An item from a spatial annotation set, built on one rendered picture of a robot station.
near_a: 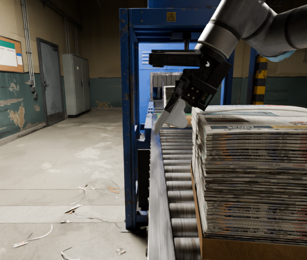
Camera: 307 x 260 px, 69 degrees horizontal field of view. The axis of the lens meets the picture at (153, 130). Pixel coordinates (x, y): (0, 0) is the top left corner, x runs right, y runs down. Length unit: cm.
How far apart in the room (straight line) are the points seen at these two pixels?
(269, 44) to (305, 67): 1023
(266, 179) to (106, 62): 892
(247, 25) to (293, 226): 37
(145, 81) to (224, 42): 337
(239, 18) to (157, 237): 46
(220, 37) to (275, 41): 11
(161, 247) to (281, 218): 21
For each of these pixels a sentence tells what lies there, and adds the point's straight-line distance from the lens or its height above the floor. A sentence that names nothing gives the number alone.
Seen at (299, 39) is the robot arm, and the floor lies 117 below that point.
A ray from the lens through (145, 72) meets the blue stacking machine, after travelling 383.
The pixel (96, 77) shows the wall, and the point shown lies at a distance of 924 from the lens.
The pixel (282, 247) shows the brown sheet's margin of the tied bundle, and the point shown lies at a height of 85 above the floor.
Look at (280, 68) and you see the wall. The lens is 1027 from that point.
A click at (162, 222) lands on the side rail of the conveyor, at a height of 80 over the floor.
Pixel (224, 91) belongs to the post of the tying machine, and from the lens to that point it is 221.
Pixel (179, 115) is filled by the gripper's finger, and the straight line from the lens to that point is 47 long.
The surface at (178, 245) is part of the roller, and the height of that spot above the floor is 80.
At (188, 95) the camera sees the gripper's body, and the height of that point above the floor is 107.
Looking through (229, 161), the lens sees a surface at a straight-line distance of 36.
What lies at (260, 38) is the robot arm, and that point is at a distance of 55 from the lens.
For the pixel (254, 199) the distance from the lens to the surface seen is 39.
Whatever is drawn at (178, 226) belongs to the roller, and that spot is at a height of 80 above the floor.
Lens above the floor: 110
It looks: 12 degrees down
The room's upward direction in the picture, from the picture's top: straight up
